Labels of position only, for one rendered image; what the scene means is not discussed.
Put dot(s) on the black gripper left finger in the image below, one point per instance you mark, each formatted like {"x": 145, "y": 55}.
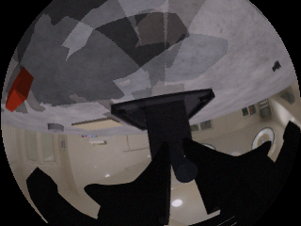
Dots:
{"x": 150, "y": 191}

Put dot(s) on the grey metal shaft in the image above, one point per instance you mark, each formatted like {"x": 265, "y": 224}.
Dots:
{"x": 185, "y": 170}

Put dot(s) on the grey flat disc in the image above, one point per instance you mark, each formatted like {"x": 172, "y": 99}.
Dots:
{"x": 55, "y": 128}

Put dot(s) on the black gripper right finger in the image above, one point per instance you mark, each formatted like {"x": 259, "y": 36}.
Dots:
{"x": 218, "y": 172}

